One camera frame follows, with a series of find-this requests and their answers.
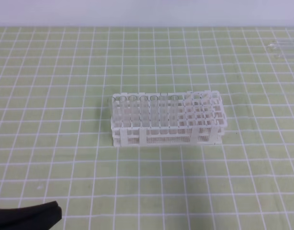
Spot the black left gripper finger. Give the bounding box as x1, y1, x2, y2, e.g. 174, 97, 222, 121
0, 201, 62, 230

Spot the clear test tube in rack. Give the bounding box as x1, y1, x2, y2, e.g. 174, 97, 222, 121
129, 95, 140, 127
150, 95, 159, 127
159, 92, 168, 127
108, 96, 121, 127
139, 95, 149, 127
119, 96, 131, 127

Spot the green white-grid tablecloth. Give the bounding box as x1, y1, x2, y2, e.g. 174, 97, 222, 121
0, 27, 294, 230

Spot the white plastic test tube rack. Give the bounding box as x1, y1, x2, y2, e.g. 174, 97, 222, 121
111, 91, 227, 147

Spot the clear test tube far right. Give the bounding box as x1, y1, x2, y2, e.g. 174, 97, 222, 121
274, 53, 294, 60
267, 41, 294, 50

